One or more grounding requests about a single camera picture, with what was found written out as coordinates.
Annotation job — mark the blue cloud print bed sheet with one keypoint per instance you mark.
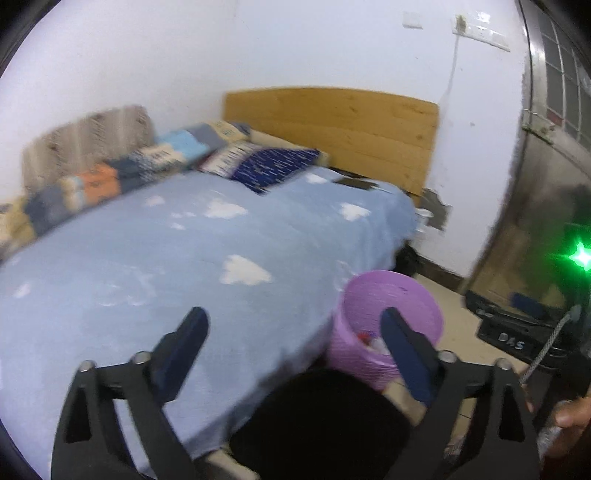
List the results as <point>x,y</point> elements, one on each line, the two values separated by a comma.
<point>138,258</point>

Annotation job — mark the white wall switch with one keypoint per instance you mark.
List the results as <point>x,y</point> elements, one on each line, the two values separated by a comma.
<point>412,20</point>

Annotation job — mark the purple plastic basket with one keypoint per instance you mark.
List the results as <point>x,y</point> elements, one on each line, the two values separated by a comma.
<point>360,300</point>

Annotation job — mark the metal door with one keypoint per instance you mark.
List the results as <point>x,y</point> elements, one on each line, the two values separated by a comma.
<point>531,184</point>

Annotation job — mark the red white packaging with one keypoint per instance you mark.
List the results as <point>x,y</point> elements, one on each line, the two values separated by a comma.
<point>371,344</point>

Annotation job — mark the wooden headboard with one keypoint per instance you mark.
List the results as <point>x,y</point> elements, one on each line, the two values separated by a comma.
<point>346,124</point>

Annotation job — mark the white red printed pillow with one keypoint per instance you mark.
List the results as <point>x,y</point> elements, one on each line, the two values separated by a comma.
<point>221,161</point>

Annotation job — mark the navy star print pillow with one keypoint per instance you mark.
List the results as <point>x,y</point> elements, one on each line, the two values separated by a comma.
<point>272,166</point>

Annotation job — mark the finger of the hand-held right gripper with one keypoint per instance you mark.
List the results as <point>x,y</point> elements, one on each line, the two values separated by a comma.
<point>531,305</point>

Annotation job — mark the person's right hand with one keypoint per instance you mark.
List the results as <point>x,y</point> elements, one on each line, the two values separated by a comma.
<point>577,413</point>

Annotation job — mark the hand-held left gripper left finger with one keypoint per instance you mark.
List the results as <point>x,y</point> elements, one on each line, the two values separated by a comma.
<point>182,355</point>

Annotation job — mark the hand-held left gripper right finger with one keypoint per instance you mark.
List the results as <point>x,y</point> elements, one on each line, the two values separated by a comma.
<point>406,360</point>

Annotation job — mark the patchwork cartoon quilt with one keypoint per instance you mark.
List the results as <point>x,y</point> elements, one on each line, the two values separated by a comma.
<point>101,180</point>

